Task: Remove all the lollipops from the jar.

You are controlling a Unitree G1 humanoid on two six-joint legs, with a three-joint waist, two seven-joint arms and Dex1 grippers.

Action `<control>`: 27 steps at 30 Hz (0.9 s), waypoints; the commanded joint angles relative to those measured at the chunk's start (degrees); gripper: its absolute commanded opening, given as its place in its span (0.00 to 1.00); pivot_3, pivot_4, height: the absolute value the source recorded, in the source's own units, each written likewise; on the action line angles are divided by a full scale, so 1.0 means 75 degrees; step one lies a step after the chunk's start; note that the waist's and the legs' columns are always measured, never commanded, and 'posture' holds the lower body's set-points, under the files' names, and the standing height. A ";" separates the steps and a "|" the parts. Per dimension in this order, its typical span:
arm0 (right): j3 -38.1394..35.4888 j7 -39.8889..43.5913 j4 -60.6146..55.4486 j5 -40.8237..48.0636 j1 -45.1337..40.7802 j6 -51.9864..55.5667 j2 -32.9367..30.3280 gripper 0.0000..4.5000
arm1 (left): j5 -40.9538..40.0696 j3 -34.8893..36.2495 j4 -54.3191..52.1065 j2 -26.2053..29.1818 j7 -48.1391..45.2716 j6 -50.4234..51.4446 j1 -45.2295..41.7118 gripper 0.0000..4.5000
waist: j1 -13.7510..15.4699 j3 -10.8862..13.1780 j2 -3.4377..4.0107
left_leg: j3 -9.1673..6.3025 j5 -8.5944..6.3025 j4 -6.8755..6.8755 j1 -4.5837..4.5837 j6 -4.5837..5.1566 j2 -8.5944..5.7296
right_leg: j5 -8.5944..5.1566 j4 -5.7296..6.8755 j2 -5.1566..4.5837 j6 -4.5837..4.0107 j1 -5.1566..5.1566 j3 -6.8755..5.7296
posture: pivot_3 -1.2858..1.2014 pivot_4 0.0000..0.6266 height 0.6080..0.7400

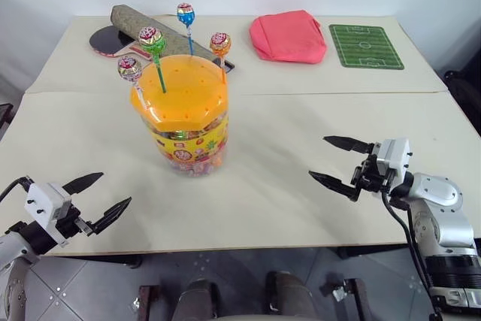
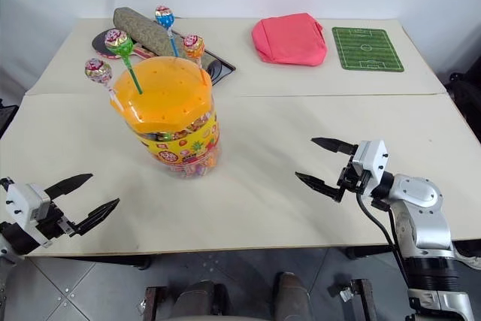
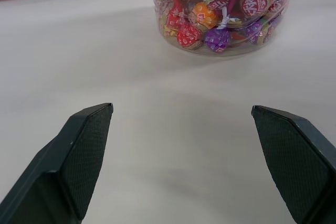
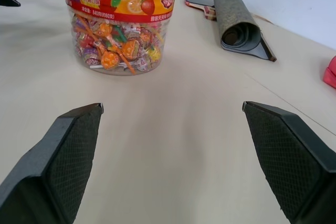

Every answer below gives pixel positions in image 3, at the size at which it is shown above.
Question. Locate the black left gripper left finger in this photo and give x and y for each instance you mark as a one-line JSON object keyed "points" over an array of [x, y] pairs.
{"points": [[65, 166]]}

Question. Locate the clear plastic lollipop jar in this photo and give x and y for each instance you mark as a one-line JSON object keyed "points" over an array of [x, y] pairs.
{"points": [[223, 47]]}

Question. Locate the orange candy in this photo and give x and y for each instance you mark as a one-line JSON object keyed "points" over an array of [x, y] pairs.
{"points": [[204, 14]]}

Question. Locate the purple candy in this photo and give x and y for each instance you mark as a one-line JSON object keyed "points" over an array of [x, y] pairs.
{"points": [[216, 39], [254, 32]]}

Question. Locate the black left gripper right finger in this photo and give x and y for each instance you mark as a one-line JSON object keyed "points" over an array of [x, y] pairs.
{"points": [[296, 161]]}

